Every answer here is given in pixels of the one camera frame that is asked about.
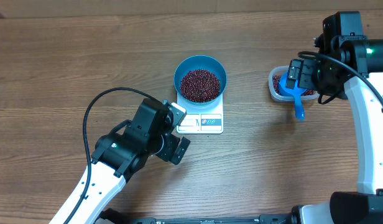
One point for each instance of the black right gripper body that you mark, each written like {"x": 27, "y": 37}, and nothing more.
{"x": 310, "y": 78}

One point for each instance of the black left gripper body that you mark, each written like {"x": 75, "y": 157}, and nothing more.
{"x": 169, "y": 145}

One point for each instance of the blue measuring scoop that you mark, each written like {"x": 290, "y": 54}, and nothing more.
{"x": 295, "y": 93}

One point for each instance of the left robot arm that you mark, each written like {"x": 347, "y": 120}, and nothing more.
{"x": 120, "y": 154}

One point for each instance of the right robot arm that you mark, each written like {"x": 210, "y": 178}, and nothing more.
{"x": 349, "y": 66}

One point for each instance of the white kitchen scale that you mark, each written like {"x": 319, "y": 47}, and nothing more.
{"x": 201, "y": 118}

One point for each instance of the red beans in bowl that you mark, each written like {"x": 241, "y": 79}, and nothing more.
{"x": 200, "y": 86}

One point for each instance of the blue bowl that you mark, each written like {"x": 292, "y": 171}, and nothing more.
{"x": 200, "y": 62}

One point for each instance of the clear plastic container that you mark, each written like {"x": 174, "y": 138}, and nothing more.
{"x": 284, "y": 99}

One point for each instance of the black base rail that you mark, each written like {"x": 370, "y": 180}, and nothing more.
{"x": 111, "y": 216}

